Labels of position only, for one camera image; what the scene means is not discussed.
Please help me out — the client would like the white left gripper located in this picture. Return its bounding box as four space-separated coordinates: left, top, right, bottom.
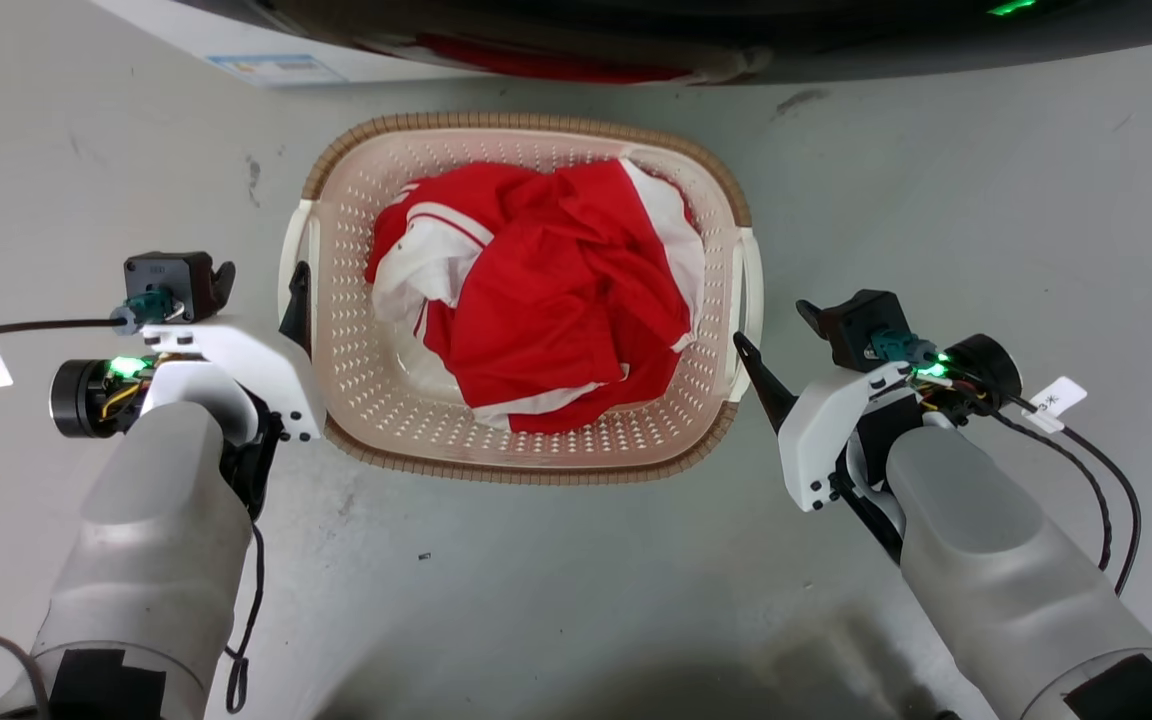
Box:
49 261 327 522

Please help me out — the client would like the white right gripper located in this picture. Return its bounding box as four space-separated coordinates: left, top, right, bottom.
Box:
732 331 1024 563

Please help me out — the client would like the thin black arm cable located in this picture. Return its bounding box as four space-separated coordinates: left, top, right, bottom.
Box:
946 375 1114 573
224 520 267 715

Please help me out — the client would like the red cloth in washer drum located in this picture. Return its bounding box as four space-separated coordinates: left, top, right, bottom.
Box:
416 33 699 85

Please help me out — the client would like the white washing machine body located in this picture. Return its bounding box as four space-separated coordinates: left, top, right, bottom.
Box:
88 0 497 90

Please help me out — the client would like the blue white energy label sticker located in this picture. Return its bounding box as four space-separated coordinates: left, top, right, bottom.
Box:
206 53 348 87

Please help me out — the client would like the red and white garment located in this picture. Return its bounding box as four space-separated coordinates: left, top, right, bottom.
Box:
364 157 707 435

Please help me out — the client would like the beige laundry basket brown rim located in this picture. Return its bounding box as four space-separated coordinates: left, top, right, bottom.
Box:
278 112 765 487

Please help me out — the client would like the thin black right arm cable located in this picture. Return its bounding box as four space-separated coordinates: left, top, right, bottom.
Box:
946 375 1114 573

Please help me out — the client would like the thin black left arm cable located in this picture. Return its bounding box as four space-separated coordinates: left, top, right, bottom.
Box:
224 520 267 715

